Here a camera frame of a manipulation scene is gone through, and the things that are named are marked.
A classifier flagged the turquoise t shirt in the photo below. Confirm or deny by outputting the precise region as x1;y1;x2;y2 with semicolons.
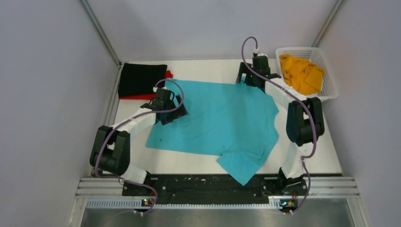
146;79;279;185

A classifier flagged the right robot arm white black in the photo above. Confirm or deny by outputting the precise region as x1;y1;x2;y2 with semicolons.
236;50;325;196

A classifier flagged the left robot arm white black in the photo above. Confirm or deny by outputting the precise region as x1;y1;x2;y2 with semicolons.
89;88;188;197

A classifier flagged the folded red t shirt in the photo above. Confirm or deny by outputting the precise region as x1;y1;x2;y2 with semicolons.
119;70;173;100

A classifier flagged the folded black t shirt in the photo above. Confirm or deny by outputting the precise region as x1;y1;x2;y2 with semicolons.
118;63;167;96

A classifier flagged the orange t shirt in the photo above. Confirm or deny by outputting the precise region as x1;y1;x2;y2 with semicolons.
279;54;325;96

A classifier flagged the white plastic basket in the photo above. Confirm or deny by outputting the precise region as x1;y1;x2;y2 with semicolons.
275;46;339;102

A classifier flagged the left aluminium side rail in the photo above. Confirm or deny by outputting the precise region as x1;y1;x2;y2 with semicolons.
101;63;124;126

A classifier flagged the aluminium front rail frame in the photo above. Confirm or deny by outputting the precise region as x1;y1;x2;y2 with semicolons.
66;176;371;227

